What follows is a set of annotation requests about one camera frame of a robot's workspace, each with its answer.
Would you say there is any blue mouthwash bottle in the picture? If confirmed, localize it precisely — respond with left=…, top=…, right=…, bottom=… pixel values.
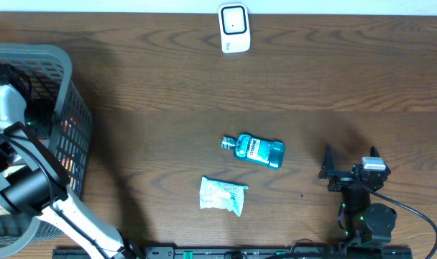
left=220, top=134, right=285, bottom=170

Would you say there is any light blue tissue packet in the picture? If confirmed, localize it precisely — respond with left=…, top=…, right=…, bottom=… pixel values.
left=199, top=176, right=249, bottom=217

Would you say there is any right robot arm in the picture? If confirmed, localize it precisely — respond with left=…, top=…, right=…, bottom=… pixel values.
left=318, top=147, right=397, bottom=247

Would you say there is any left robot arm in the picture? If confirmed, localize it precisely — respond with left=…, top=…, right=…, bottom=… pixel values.
left=0, top=63, right=144, bottom=258

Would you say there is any white barcode scanner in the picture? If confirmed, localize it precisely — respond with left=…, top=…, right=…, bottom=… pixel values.
left=218, top=4, right=251, bottom=54

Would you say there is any grey plastic shopping basket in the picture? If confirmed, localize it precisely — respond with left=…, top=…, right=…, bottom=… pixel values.
left=0, top=43, right=93, bottom=258

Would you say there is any black mounting rail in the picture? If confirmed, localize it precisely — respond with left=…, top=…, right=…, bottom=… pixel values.
left=52, top=245, right=413, bottom=259

